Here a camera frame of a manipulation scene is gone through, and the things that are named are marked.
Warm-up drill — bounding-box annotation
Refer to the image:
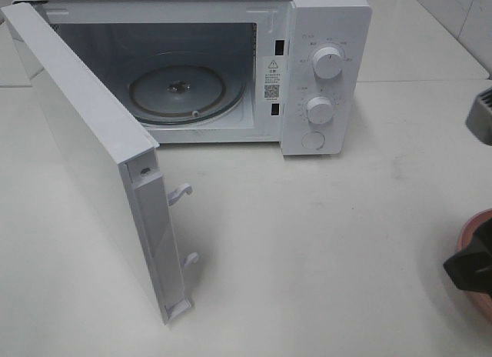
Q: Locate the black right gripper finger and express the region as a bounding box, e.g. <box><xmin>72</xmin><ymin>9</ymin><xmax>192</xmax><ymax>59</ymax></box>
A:
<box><xmin>444</xmin><ymin>222</ymin><xmax>491</xmax><ymax>295</ymax></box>

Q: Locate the pink round plate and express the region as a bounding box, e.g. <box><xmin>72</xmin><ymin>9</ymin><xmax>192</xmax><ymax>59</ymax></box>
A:
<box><xmin>457</xmin><ymin>209</ymin><xmax>491</xmax><ymax>322</ymax></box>

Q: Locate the white timer knob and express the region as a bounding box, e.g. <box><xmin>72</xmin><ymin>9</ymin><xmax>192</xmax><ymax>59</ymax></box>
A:
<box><xmin>306</xmin><ymin>96</ymin><xmax>335</xmax><ymax>125</ymax></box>

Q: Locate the white microwave door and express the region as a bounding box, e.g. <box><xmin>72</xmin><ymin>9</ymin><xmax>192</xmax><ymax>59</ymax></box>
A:
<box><xmin>2</xmin><ymin>3</ymin><xmax>198</xmax><ymax>322</ymax></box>

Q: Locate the upper white power knob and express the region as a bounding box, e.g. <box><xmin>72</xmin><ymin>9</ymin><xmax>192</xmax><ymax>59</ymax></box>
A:
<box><xmin>311</xmin><ymin>45</ymin><xmax>344</xmax><ymax>79</ymax></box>

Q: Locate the white microwave oven body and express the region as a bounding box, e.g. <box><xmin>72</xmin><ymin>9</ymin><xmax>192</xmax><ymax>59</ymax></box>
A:
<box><xmin>2</xmin><ymin>0</ymin><xmax>372</xmax><ymax>160</ymax></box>

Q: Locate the white warning label sticker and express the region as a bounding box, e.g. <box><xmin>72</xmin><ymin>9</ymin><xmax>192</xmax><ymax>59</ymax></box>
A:
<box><xmin>261</xmin><ymin>55</ymin><xmax>285</xmax><ymax>102</ymax></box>

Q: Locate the glass microwave turntable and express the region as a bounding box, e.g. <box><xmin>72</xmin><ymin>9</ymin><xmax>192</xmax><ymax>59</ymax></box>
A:
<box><xmin>128</xmin><ymin>65</ymin><xmax>246</xmax><ymax>125</ymax></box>

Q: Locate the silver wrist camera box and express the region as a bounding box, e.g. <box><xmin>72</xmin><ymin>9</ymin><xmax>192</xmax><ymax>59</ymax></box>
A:
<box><xmin>465</xmin><ymin>88</ymin><xmax>492</xmax><ymax>145</ymax></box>

